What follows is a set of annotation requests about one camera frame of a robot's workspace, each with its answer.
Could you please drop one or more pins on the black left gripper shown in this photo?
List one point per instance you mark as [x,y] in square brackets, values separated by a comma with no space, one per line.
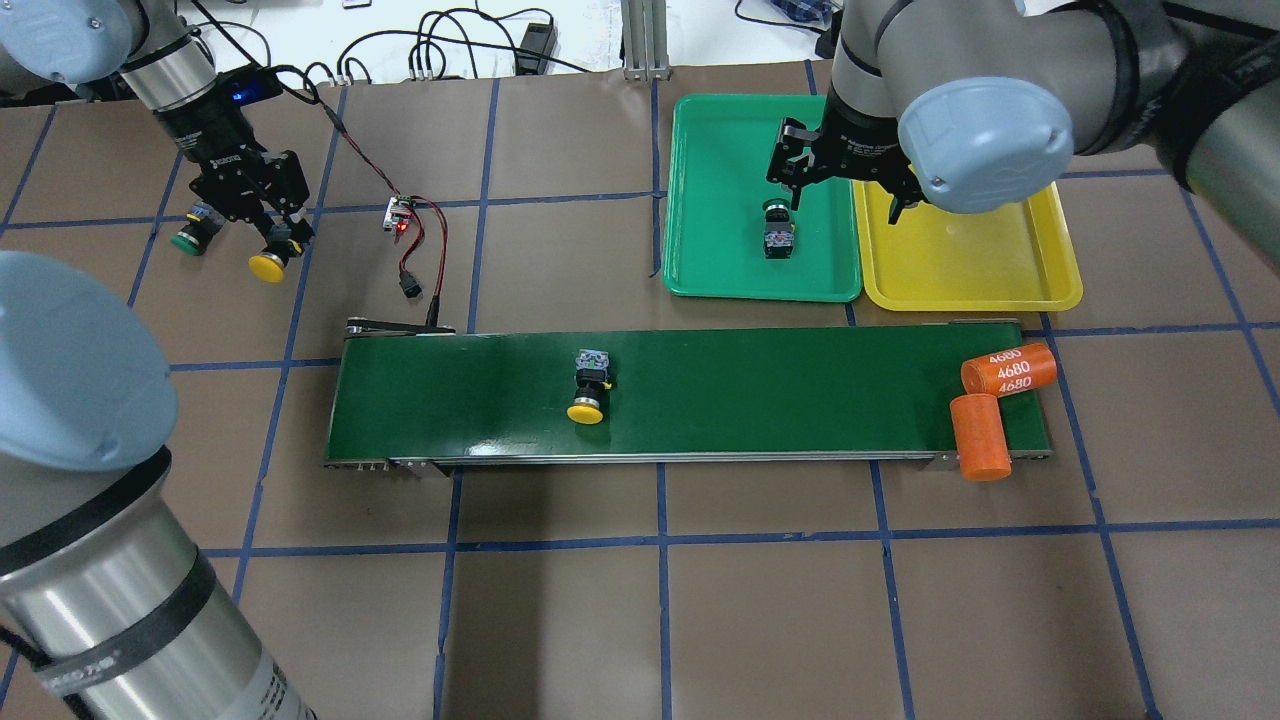
[212,132]

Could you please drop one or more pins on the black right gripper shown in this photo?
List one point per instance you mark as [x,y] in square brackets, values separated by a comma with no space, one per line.
[864,143]

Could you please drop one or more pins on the green mushroom push button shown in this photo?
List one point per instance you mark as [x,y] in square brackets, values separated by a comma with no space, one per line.
[779,232]

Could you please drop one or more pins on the orange cylinder with 4680 print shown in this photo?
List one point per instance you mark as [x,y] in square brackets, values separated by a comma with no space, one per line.
[1009,372]

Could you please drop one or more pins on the plain orange cylinder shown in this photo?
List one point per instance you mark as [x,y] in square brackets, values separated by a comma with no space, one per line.
[981,446]

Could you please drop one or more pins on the yellow mushroom push button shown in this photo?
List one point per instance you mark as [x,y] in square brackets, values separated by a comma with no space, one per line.
[593,382]

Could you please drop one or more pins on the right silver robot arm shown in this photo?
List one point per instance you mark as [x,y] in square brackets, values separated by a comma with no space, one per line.
[973,104]

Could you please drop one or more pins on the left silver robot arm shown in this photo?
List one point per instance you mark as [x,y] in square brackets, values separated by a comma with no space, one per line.
[115,609]

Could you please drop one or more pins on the small motor controller board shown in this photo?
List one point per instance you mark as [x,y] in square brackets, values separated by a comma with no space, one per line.
[399,213]

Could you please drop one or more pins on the green plastic tray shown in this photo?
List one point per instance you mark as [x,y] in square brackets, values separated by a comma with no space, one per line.
[713,246]

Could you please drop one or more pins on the yellow plastic tray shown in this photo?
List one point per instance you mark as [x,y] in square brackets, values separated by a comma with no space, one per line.
[1018,258]

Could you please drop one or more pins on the green conveyor belt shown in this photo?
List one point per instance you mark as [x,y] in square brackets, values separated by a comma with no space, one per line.
[724,395]

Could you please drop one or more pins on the black power adapter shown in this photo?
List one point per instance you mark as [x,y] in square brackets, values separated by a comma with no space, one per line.
[536,47]

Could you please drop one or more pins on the aluminium frame post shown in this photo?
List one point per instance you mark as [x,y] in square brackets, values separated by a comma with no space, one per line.
[644,41]

